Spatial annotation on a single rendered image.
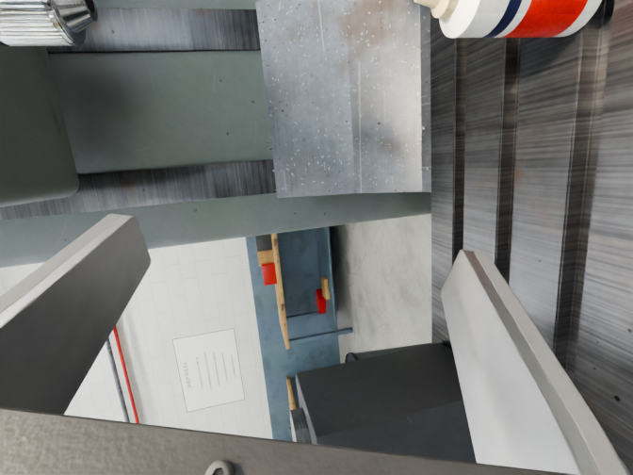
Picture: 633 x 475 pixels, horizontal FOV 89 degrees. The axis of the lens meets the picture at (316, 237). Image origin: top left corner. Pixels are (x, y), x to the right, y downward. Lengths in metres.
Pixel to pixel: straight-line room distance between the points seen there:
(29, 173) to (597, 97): 0.50
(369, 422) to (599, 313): 0.18
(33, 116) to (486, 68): 0.47
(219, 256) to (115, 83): 4.05
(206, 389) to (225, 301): 1.40
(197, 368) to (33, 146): 4.93
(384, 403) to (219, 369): 5.00
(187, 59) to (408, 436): 0.60
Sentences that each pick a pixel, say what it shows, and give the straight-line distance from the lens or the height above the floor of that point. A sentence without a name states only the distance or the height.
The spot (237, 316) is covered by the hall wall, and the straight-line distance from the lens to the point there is 4.89.
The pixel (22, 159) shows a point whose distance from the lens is 0.46.
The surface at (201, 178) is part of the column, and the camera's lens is 0.61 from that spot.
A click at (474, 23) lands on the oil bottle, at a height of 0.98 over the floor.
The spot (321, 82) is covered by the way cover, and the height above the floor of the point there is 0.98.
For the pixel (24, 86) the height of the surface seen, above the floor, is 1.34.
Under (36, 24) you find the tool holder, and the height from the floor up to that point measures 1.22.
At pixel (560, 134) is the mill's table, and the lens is 0.29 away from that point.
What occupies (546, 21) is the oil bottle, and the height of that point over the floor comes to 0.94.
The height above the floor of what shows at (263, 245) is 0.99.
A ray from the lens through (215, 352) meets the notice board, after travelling 5.15.
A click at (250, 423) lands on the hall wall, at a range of 5.88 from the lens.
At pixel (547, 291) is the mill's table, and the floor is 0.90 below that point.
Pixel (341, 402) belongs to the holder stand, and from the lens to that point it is 0.34.
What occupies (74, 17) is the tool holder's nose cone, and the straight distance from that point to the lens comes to 0.26.
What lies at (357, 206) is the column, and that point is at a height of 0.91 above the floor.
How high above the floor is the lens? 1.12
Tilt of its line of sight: 11 degrees down
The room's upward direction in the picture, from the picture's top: 98 degrees counter-clockwise
